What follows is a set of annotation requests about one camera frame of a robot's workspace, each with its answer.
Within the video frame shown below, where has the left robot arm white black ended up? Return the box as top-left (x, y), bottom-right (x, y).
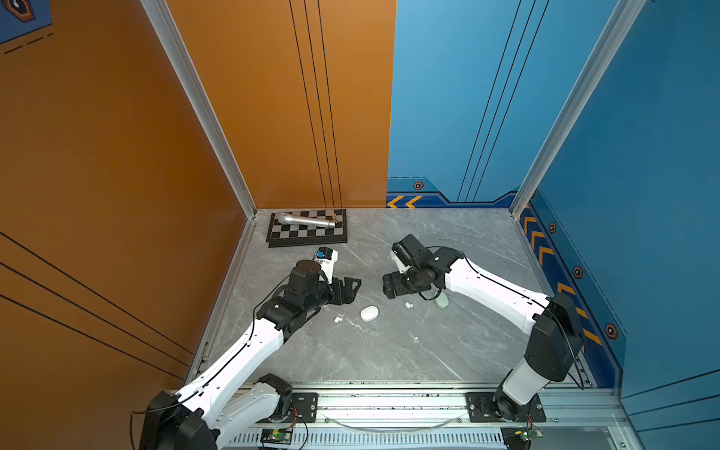
top-left (129, 260), bottom-right (362, 449)

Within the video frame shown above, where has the left aluminium corner post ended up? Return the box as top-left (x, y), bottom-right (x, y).
top-left (140, 0), bottom-right (257, 219)

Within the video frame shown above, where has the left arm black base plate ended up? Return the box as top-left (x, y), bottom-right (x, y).
top-left (253, 392), bottom-right (318, 427)

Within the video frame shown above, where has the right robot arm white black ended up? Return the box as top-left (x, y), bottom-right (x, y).
top-left (382, 234), bottom-right (585, 421)

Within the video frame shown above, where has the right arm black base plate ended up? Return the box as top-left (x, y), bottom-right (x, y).
top-left (465, 392), bottom-right (547, 423)

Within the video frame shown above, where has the right aluminium corner post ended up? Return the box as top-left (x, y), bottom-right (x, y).
top-left (509, 0), bottom-right (646, 219)

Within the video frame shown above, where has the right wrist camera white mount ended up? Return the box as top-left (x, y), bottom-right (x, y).
top-left (391, 250), bottom-right (409, 274)

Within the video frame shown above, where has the left green circuit board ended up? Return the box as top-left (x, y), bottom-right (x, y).
top-left (259, 429), bottom-right (294, 449)

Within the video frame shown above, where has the white earbud charging case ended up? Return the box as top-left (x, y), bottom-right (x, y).
top-left (360, 306), bottom-right (380, 323)

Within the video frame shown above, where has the right green circuit board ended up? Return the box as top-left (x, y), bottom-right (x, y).
top-left (501, 427), bottom-right (544, 450)

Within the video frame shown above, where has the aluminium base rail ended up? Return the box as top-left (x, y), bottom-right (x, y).
top-left (222, 382), bottom-right (643, 449)

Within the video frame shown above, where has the aluminium corner post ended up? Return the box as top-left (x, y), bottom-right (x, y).
top-left (509, 0), bottom-right (646, 219)
top-left (140, 0), bottom-right (257, 219)

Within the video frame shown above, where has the mint green earbud charging case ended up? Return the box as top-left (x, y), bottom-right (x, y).
top-left (434, 292), bottom-right (449, 309)

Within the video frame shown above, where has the black white chessboard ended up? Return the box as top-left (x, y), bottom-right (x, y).
top-left (266, 209), bottom-right (349, 248)

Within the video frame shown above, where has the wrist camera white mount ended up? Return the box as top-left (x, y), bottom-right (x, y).
top-left (391, 250), bottom-right (409, 274)
top-left (313, 247), bottom-right (339, 284)

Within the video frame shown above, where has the silver microphone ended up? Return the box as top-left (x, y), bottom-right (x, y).
top-left (277, 213), bottom-right (338, 229)

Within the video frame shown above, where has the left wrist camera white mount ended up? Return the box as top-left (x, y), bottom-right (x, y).
top-left (313, 247), bottom-right (339, 284)

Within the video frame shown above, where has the green circuit board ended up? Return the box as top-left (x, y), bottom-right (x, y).
top-left (259, 429), bottom-right (294, 449)
top-left (501, 427), bottom-right (544, 450)

